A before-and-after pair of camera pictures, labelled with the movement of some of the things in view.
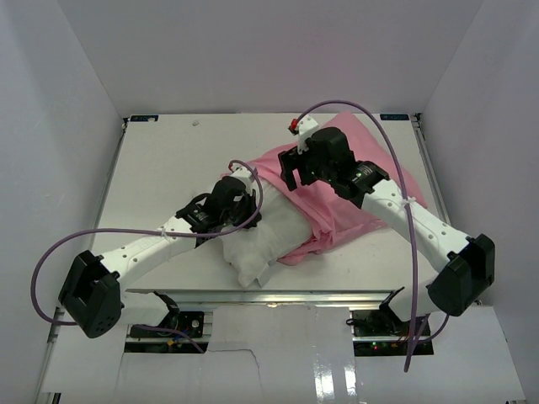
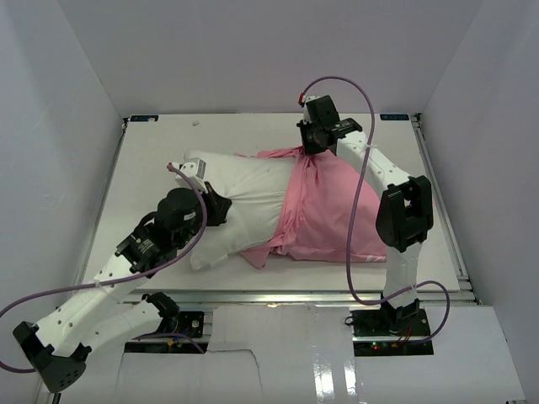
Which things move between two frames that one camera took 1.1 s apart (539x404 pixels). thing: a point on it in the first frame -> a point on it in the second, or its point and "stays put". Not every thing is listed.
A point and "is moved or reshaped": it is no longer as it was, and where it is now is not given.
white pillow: x=284 y=228 is moved or reshaped
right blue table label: x=394 y=117 stays put
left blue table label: x=143 y=118 stays put
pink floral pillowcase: x=333 y=217 is moved or reshaped
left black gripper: x=251 y=209 -> x=217 y=204
